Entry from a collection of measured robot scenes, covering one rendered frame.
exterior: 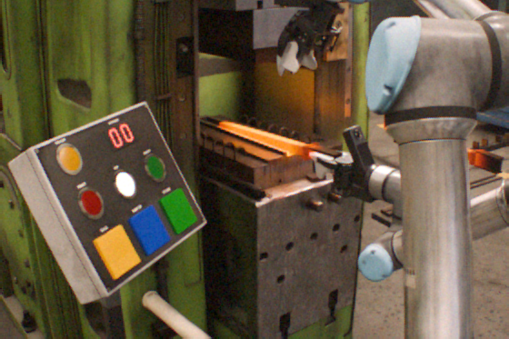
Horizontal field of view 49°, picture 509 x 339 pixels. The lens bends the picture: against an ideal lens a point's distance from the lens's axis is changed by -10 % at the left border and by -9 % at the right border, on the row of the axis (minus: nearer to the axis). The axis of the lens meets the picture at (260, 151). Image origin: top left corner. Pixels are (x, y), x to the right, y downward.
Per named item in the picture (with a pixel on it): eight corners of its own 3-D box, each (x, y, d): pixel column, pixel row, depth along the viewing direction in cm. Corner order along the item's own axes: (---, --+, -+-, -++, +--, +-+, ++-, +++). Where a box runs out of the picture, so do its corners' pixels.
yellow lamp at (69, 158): (85, 170, 101) (83, 146, 100) (62, 175, 98) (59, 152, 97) (78, 165, 103) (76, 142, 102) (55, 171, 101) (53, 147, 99)
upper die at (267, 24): (314, 42, 153) (314, 5, 150) (253, 49, 141) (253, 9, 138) (218, 27, 184) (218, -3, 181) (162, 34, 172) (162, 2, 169)
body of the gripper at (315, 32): (305, 58, 120) (325, 8, 112) (280, 34, 124) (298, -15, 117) (332, 54, 124) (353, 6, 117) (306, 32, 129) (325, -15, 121)
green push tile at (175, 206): (198, 219, 122) (181, 187, 121) (178, 234, 115) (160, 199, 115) (192, 222, 123) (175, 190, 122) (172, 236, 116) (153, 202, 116)
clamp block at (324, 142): (343, 164, 171) (344, 142, 169) (322, 171, 166) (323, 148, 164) (314, 154, 180) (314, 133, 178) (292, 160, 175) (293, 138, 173)
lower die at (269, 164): (312, 174, 164) (313, 144, 161) (254, 193, 152) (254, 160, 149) (219, 138, 195) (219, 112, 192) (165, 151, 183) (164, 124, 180)
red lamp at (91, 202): (107, 214, 102) (104, 191, 100) (84, 221, 99) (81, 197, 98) (100, 208, 104) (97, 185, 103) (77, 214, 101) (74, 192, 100)
